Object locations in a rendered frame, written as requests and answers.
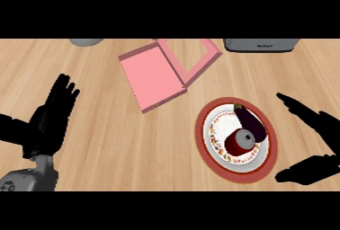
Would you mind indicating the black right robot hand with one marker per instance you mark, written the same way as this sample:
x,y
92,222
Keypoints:
x,y
317,125

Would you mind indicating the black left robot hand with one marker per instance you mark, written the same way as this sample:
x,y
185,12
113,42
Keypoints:
x,y
49,119

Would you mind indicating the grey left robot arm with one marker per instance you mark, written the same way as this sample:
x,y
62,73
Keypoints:
x,y
28,175

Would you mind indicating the dark red can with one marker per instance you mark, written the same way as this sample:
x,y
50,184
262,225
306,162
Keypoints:
x,y
240,142

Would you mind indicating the white patterned plate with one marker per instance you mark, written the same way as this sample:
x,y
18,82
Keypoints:
x,y
225,131

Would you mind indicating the pink cardboard box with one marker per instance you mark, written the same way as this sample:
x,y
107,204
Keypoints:
x,y
164,73

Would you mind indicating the purple eggplant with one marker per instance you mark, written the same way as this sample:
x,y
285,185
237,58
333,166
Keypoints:
x,y
250,122

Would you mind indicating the red round placemat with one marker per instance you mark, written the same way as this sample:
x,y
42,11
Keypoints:
x,y
237,139

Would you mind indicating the grey round object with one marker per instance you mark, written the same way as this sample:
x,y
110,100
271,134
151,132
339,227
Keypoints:
x,y
86,42

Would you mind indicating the grey appliance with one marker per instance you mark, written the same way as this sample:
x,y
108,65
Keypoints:
x,y
260,45

